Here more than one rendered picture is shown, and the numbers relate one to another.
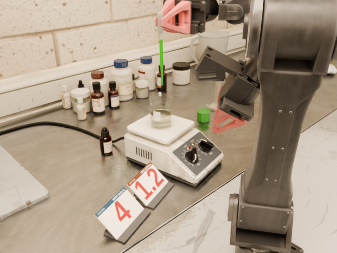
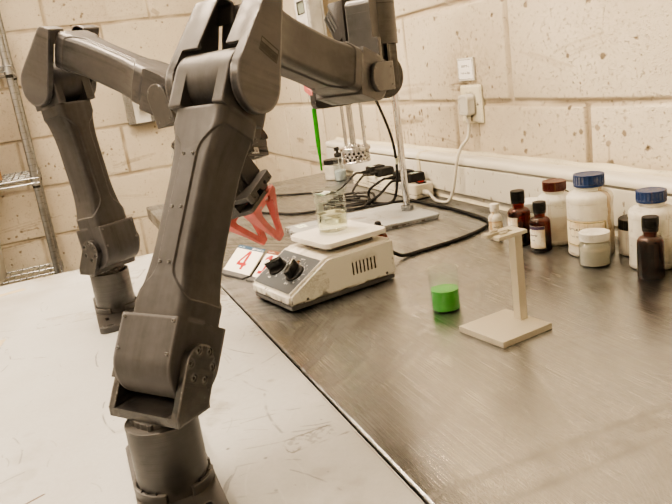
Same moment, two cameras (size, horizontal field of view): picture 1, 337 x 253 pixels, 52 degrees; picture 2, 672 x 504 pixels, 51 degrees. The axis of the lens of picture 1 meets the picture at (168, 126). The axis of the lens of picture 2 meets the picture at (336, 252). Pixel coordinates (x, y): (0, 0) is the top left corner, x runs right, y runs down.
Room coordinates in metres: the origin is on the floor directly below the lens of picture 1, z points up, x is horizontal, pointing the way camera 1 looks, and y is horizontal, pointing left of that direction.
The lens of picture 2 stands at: (1.17, -1.00, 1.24)
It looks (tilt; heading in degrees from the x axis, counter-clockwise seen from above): 15 degrees down; 114
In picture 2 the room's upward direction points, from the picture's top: 8 degrees counter-clockwise
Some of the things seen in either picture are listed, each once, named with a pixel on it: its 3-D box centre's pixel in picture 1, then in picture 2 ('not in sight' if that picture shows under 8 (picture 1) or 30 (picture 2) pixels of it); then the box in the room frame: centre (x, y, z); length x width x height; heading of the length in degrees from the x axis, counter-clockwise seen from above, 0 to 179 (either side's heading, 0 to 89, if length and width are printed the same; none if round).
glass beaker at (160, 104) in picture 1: (160, 110); (332, 209); (0.72, 0.02, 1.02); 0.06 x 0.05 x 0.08; 7
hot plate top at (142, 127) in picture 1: (161, 126); (337, 233); (0.72, 0.02, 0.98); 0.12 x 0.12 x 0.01; 55
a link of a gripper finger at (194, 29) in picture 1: (174, 19); not in sight; (0.74, -0.01, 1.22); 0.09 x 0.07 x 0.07; 145
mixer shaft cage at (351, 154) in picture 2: not in sight; (349, 104); (0.61, 0.42, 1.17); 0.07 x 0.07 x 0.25
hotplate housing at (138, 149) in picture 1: (170, 145); (327, 263); (0.71, 0.00, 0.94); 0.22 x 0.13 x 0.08; 55
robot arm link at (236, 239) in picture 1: (258, 221); (110, 252); (0.38, -0.13, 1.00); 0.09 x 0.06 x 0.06; 79
